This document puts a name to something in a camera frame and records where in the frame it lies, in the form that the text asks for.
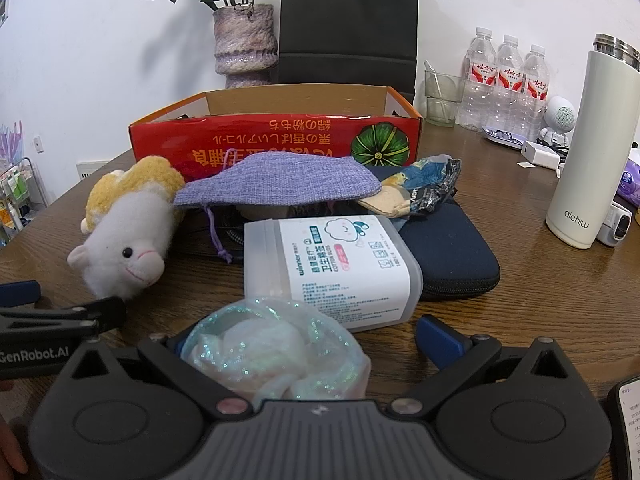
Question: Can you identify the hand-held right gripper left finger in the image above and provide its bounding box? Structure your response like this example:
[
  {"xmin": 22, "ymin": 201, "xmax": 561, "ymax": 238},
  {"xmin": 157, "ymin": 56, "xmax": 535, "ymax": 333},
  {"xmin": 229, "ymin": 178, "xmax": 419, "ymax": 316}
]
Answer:
[{"xmin": 56, "ymin": 334, "xmax": 251, "ymax": 421}]

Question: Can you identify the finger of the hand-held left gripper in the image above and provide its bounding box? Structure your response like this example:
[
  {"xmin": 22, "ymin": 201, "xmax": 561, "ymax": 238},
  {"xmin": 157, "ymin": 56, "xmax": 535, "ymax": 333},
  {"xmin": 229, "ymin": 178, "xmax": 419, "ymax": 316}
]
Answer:
[
  {"xmin": 0, "ymin": 296, "xmax": 127, "ymax": 336},
  {"xmin": 0, "ymin": 279, "xmax": 44, "ymax": 309}
]

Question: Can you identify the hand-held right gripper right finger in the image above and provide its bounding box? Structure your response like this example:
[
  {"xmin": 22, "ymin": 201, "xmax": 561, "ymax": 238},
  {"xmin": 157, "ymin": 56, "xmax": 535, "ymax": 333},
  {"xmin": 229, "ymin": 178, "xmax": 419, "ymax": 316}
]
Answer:
[{"xmin": 385, "ymin": 314, "xmax": 583, "ymax": 420}]

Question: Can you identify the white and yellow plush toy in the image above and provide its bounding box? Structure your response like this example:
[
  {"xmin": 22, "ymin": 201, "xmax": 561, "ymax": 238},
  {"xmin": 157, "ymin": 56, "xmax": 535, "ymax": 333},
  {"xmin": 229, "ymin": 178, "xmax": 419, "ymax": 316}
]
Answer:
[{"xmin": 66, "ymin": 156, "xmax": 187, "ymax": 302}]

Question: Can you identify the white plastic cotton swab box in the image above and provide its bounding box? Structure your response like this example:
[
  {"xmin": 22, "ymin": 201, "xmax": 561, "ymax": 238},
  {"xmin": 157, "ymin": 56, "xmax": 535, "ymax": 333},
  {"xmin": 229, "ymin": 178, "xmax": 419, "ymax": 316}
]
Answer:
[{"xmin": 243, "ymin": 215, "xmax": 424, "ymax": 333}]

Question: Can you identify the blue snack wrapper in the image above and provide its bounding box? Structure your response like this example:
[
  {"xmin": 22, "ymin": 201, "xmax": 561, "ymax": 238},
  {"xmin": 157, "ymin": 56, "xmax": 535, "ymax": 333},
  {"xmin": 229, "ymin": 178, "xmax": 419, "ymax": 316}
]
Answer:
[{"xmin": 356, "ymin": 156, "xmax": 463, "ymax": 220}]

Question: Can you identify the purple fabric drawstring pouch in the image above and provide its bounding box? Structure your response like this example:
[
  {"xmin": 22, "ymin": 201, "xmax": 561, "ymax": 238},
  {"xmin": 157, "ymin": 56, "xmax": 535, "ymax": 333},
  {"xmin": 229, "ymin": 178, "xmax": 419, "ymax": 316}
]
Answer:
[{"xmin": 172, "ymin": 149, "xmax": 383, "ymax": 265}]

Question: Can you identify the red cardboard box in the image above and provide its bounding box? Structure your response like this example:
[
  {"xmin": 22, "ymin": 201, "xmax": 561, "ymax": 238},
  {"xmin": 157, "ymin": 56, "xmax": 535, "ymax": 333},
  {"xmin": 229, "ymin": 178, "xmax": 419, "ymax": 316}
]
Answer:
[{"xmin": 128, "ymin": 86, "xmax": 424, "ymax": 183}]

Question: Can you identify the wooden desktop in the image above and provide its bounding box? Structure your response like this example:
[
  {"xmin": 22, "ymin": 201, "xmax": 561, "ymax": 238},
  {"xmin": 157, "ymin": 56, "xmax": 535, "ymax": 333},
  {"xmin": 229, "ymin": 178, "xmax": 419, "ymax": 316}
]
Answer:
[{"xmin": 0, "ymin": 120, "xmax": 640, "ymax": 480}]

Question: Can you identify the person's left hand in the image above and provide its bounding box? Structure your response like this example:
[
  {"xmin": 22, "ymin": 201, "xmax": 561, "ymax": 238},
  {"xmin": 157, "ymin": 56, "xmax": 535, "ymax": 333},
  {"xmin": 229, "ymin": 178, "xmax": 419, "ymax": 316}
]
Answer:
[{"xmin": 0, "ymin": 410, "xmax": 29, "ymax": 479}]

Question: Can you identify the navy zip case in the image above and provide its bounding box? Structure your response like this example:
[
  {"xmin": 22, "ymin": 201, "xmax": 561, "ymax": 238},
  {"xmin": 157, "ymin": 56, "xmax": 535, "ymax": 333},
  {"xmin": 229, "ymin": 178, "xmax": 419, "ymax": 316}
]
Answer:
[{"xmin": 350, "ymin": 165, "xmax": 502, "ymax": 302}]

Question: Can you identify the iridescent plastic wrap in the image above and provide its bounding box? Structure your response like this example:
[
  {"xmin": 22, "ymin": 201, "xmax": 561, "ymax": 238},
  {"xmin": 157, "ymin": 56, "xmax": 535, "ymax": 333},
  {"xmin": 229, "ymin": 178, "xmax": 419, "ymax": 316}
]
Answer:
[{"xmin": 0, "ymin": 120, "xmax": 26, "ymax": 161}]

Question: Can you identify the black smartphone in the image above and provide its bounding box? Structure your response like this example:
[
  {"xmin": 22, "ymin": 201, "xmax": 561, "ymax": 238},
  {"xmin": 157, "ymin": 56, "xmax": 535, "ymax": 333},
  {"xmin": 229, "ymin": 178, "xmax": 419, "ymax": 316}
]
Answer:
[{"xmin": 606, "ymin": 375, "xmax": 640, "ymax": 480}]

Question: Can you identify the white power adapter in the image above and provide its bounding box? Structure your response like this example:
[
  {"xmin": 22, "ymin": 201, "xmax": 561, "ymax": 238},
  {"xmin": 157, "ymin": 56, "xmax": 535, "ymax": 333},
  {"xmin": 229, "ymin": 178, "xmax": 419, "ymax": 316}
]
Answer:
[{"xmin": 520, "ymin": 140, "xmax": 562, "ymax": 171}]

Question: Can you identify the blue and white tray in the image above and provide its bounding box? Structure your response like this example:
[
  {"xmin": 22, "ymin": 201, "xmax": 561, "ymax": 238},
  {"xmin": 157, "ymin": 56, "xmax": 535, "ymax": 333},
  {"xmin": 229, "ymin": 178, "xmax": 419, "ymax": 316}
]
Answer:
[{"xmin": 482, "ymin": 126, "xmax": 528, "ymax": 148}]

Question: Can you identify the white thermos bottle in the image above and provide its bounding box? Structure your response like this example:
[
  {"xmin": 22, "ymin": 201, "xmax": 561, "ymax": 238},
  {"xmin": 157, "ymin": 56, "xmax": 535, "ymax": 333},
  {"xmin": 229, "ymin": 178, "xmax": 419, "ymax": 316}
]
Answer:
[{"xmin": 545, "ymin": 33, "xmax": 640, "ymax": 251}]

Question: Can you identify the clear glass cup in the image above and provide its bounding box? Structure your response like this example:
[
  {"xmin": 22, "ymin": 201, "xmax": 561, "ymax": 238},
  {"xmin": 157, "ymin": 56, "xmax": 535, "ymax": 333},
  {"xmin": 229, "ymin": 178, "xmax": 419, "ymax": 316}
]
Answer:
[{"xmin": 424, "ymin": 60, "xmax": 463, "ymax": 128}]

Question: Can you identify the purple tissue packet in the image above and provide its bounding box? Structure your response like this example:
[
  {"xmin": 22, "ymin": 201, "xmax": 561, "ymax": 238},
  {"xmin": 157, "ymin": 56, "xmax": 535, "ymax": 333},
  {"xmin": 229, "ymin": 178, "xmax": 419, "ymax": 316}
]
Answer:
[{"xmin": 615, "ymin": 150, "xmax": 640, "ymax": 211}]

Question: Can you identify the white round speaker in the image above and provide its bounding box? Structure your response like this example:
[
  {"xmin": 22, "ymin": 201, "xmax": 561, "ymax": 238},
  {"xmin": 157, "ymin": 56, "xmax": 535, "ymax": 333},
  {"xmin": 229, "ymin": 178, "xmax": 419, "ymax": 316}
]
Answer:
[{"xmin": 537, "ymin": 96, "xmax": 578, "ymax": 147}]

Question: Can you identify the clear water bottle red label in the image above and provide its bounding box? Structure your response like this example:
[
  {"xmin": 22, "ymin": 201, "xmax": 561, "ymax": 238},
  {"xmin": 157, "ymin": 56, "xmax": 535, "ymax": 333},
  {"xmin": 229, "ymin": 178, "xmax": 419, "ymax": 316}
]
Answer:
[
  {"xmin": 522, "ymin": 44, "xmax": 551, "ymax": 136},
  {"xmin": 495, "ymin": 35, "xmax": 526, "ymax": 133},
  {"xmin": 460, "ymin": 26, "xmax": 498, "ymax": 131}
]

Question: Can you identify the purple textured vase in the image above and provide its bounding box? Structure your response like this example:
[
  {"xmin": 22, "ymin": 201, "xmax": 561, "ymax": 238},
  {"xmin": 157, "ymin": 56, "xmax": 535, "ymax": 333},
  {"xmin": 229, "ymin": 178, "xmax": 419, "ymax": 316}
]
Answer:
[{"xmin": 212, "ymin": 3, "xmax": 280, "ymax": 90}]

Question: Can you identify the black paper bag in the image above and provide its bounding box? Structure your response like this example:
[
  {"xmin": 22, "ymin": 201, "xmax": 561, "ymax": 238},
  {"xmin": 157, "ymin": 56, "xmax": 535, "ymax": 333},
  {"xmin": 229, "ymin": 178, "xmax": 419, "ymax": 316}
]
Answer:
[{"xmin": 272, "ymin": 0, "xmax": 420, "ymax": 106}]

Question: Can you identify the wire storage rack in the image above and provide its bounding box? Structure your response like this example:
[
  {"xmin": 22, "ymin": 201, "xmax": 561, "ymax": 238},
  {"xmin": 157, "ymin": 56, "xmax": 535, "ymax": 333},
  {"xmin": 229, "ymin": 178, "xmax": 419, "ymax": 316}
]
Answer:
[{"xmin": 0, "ymin": 157, "xmax": 48, "ymax": 246}]

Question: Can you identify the white wall plate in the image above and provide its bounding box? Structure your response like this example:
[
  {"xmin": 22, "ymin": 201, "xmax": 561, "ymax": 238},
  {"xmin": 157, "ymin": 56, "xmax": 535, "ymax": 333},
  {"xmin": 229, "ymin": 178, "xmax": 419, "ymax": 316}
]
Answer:
[{"xmin": 76, "ymin": 160, "xmax": 113, "ymax": 181}]

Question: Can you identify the small white camera device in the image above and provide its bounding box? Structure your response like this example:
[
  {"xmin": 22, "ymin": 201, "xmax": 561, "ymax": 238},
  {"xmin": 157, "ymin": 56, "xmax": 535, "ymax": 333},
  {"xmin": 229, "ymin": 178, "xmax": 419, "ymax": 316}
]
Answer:
[{"xmin": 595, "ymin": 200, "xmax": 637, "ymax": 248}]

